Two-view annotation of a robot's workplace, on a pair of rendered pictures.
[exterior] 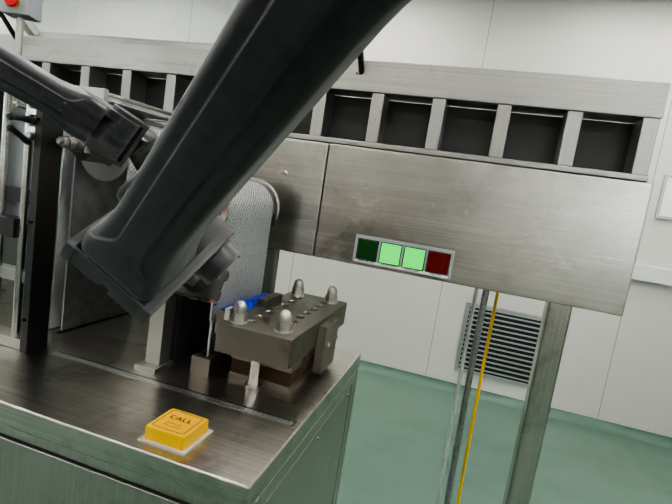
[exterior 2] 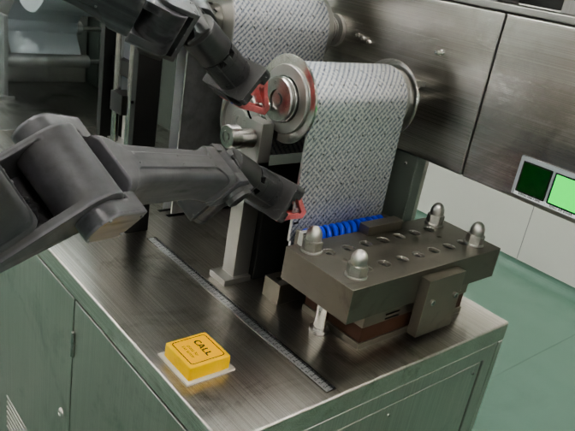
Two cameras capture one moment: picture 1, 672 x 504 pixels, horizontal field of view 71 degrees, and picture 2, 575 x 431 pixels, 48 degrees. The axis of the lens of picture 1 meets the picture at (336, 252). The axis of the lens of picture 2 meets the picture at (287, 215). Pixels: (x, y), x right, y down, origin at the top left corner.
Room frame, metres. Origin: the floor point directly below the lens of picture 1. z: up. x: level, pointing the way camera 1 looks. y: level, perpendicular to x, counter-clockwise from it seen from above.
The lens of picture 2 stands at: (0.08, -0.28, 1.47)
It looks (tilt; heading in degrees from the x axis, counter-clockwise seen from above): 22 degrees down; 31
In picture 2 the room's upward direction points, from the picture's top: 10 degrees clockwise
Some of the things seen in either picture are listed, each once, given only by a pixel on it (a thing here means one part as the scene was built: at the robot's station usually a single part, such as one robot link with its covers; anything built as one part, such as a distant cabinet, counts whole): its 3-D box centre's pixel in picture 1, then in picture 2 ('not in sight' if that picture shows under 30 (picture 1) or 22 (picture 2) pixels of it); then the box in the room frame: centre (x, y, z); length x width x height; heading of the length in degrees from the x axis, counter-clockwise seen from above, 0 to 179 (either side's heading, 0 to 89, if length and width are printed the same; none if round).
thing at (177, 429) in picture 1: (177, 428); (197, 356); (0.70, 0.21, 0.91); 0.07 x 0.07 x 0.02; 74
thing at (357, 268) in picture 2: (284, 320); (358, 262); (0.91, 0.08, 1.05); 0.04 x 0.04 x 0.04
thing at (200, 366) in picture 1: (233, 348); (328, 274); (1.08, 0.21, 0.92); 0.28 x 0.04 x 0.04; 164
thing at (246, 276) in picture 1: (242, 271); (345, 185); (1.07, 0.21, 1.11); 0.23 x 0.01 x 0.18; 164
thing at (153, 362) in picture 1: (160, 297); (239, 203); (0.94, 0.34, 1.05); 0.06 x 0.05 x 0.31; 164
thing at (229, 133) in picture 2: not in sight; (231, 136); (0.91, 0.35, 1.18); 0.04 x 0.02 x 0.04; 74
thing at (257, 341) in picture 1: (290, 322); (396, 262); (1.08, 0.08, 1.00); 0.40 x 0.16 x 0.06; 164
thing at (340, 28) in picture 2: not in sight; (323, 28); (1.32, 0.46, 1.34); 0.07 x 0.07 x 0.07; 74
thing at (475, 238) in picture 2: (331, 294); (477, 233); (1.22, -0.01, 1.05); 0.04 x 0.04 x 0.04
